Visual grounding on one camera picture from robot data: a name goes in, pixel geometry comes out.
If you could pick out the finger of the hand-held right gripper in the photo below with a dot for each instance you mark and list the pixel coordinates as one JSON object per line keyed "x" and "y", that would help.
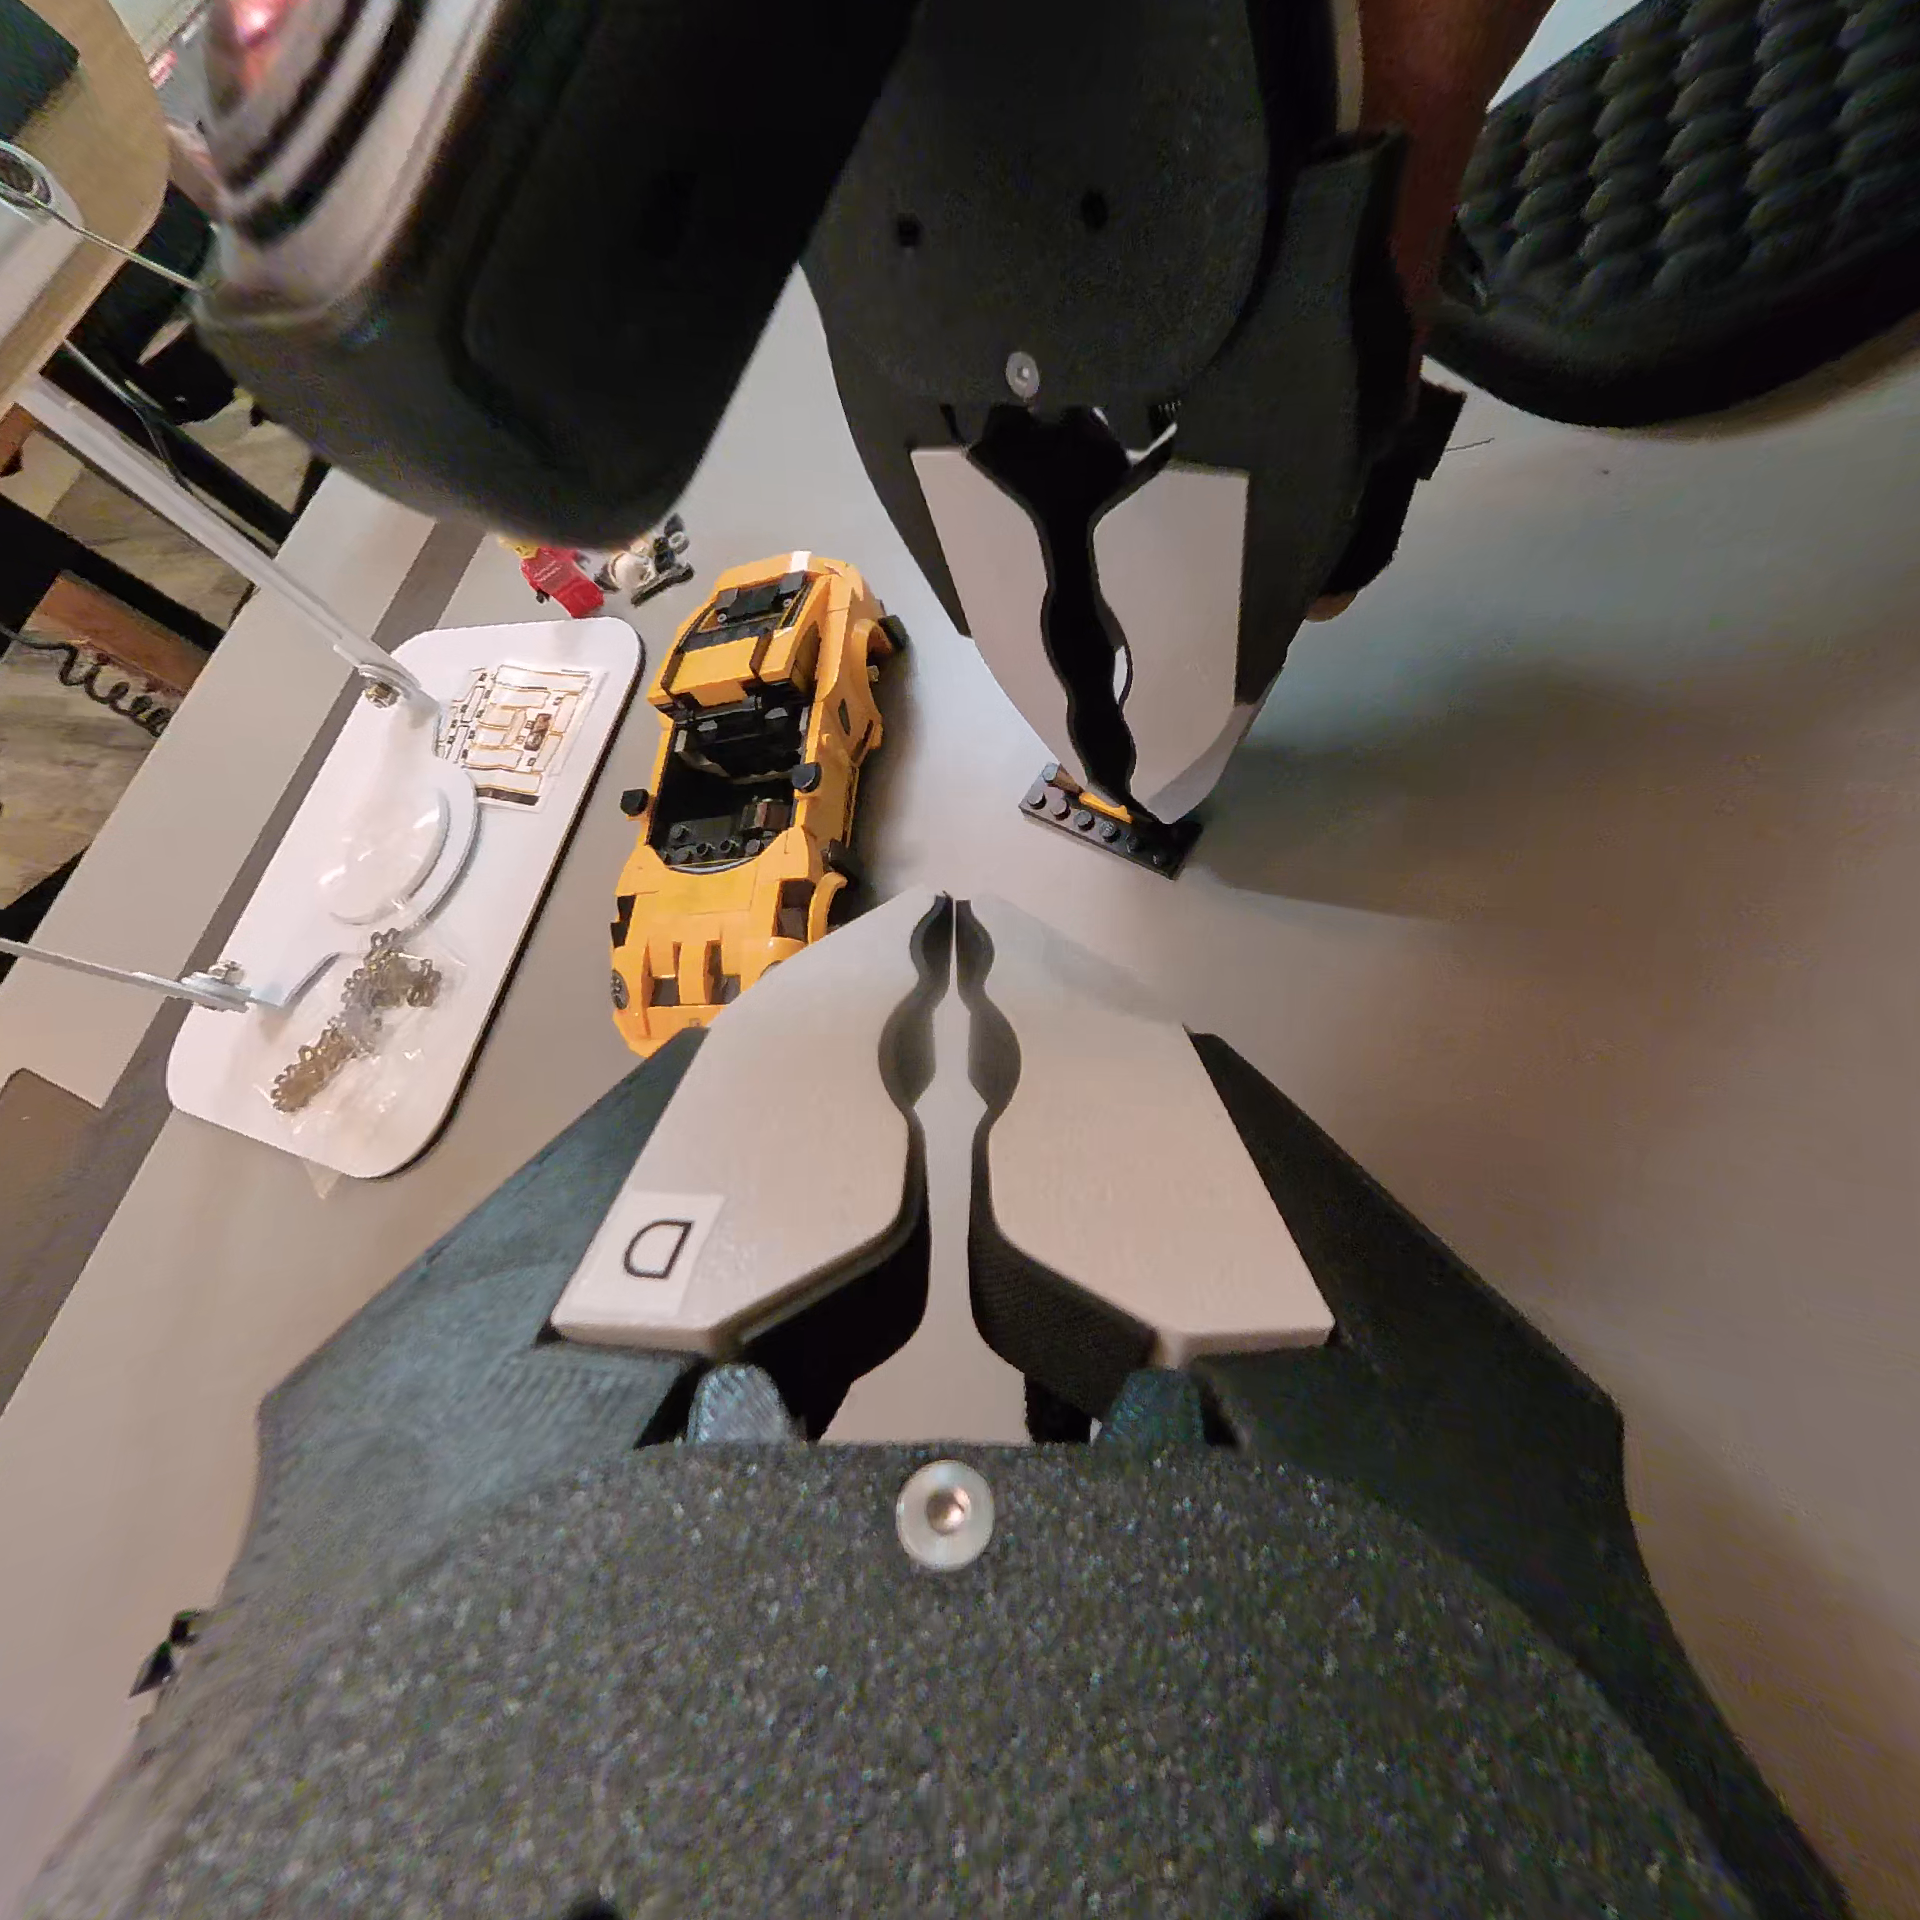
{"x": 983, "y": 571}
{"x": 1186, "y": 631}

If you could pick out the lego sticker sheet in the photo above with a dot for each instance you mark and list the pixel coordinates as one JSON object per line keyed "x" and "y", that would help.
{"x": 518, "y": 729}

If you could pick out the round wooden table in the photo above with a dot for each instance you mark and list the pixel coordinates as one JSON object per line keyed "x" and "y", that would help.
{"x": 105, "y": 179}

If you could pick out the round clear lens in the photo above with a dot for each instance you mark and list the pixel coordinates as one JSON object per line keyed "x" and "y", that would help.
{"x": 382, "y": 857}

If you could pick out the yellow lego car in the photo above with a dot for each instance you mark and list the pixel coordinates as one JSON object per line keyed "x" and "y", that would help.
{"x": 750, "y": 901}

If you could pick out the person's right forearm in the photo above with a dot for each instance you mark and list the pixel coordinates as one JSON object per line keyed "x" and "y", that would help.
{"x": 1696, "y": 195}

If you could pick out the white stand base board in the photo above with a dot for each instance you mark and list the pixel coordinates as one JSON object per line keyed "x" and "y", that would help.
{"x": 524, "y": 901}

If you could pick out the black yellow lego plate assembly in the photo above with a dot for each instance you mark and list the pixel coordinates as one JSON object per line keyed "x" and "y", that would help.
{"x": 1110, "y": 833}

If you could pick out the pile of small lego pieces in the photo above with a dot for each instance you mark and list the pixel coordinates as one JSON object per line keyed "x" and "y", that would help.
{"x": 647, "y": 559}

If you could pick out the bag of small lego parts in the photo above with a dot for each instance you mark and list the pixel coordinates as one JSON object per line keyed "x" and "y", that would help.
{"x": 361, "y": 1021}

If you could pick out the small black lego piece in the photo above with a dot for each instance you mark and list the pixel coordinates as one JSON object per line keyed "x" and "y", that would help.
{"x": 164, "y": 1652}

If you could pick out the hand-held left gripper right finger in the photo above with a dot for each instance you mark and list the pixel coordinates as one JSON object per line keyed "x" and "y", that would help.
{"x": 1140, "y": 1171}

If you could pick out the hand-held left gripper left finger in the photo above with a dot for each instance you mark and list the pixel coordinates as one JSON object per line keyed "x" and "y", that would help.
{"x": 778, "y": 1155}

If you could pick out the red lego minifigure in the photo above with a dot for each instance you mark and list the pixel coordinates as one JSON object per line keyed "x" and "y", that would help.
{"x": 558, "y": 579}

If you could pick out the person's right hand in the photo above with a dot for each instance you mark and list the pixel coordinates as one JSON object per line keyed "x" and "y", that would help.
{"x": 1425, "y": 75}

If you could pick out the clear stand rod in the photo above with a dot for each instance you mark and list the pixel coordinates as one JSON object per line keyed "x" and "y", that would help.
{"x": 254, "y": 991}
{"x": 226, "y": 548}

